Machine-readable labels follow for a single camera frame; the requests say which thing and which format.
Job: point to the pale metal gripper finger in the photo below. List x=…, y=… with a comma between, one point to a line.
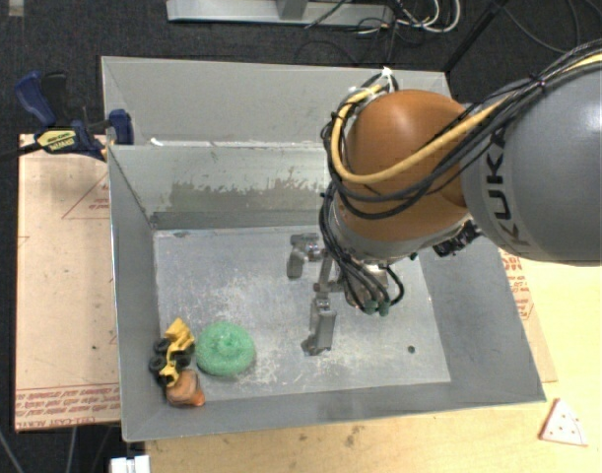
x=295, y=264
x=322, y=330

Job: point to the grey metal bin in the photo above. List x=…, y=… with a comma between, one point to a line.
x=261, y=284

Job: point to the green mesh scrubber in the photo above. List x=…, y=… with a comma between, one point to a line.
x=225, y=349

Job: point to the yellow toy digger truck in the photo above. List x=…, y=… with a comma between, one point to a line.
x=173, y=350

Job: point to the orange-brown toy food piece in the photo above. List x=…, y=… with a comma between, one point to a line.
x=183, y=389

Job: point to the brown cardboard board, red print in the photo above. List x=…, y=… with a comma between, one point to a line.
x=64, y=284

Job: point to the white triangular sanding pad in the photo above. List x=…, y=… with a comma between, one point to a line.
x=562, y=426

